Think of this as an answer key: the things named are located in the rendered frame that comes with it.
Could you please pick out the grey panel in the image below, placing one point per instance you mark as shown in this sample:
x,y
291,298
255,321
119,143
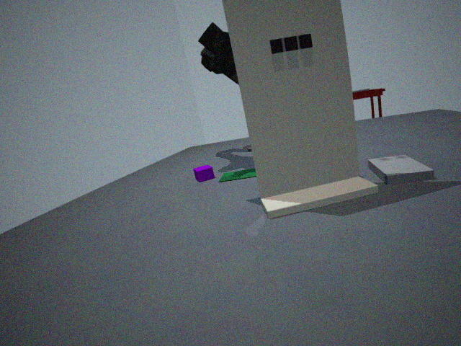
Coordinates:
x,y
293,71

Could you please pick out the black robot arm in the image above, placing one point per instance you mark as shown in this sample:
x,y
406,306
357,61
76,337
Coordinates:
x,y
217,55

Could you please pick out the purple block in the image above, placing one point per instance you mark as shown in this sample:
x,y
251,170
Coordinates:
x,y
203,173

